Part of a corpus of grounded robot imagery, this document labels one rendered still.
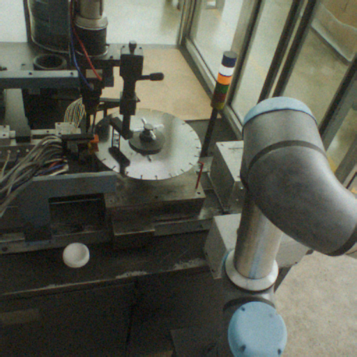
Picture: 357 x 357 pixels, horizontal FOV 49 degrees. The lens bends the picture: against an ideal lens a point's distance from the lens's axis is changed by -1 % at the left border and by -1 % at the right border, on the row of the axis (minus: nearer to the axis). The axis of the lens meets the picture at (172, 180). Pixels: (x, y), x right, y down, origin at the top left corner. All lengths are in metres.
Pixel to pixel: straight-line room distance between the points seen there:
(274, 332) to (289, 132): 0.44
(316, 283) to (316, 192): 1.74
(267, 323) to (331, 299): 1.39
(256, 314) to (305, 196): 0.39
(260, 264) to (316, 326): 1.31
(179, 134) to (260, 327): 0.64
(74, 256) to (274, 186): 0.71
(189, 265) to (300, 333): 1.02
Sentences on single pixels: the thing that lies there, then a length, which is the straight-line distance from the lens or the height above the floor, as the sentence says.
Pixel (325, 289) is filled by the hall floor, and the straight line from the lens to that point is 2.25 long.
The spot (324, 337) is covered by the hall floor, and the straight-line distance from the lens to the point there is 2.10.
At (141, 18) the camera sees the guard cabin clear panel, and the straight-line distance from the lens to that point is 2.16.
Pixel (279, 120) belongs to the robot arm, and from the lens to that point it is 0.59.
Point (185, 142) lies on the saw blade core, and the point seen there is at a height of 0.95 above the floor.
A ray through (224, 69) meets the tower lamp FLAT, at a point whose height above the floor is 1.12.
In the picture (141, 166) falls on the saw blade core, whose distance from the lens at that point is 1.09.
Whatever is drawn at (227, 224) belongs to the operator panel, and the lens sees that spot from 1.07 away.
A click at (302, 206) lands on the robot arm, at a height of 1.35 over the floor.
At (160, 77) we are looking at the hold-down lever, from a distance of 0.96.
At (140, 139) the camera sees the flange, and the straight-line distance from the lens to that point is 1.16.
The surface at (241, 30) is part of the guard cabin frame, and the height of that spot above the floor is 1.10.
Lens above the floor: 1.70
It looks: 44 degrees down
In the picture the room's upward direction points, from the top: 12 degrees clockwise
